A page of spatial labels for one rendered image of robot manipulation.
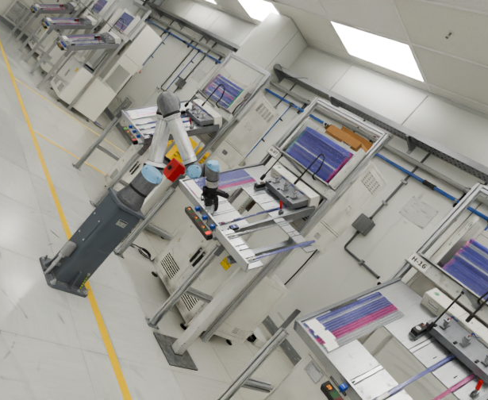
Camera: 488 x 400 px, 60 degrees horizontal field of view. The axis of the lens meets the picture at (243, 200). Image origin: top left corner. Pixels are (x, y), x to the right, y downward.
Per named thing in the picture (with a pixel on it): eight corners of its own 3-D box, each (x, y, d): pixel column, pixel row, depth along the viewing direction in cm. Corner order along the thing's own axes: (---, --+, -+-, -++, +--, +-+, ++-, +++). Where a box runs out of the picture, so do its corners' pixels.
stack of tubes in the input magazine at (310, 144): (325, 182, 287) (352, 152, 285) (283, 151, 323) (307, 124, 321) (333, 190, 296) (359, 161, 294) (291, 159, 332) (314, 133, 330)
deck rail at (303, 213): (222, 241, 260) (223, 232, 257) (220, 239, 261) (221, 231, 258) (314, 214, 292) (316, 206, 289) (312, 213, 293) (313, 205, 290)
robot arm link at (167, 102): (171, 86, 216) (206, 175, 224) (174, 88, 227) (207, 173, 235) (150, 94, 216) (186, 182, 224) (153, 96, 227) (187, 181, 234)
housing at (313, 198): (307, 215, 292) (310, 198, 285) (269, 182, 327) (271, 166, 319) (317, 213, 296) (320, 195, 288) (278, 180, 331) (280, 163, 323)
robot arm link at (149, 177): (128, 182, 221) (144, 163, 220) (132, 179, 234) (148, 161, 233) (146, 197, 222) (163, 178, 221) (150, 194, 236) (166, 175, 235)
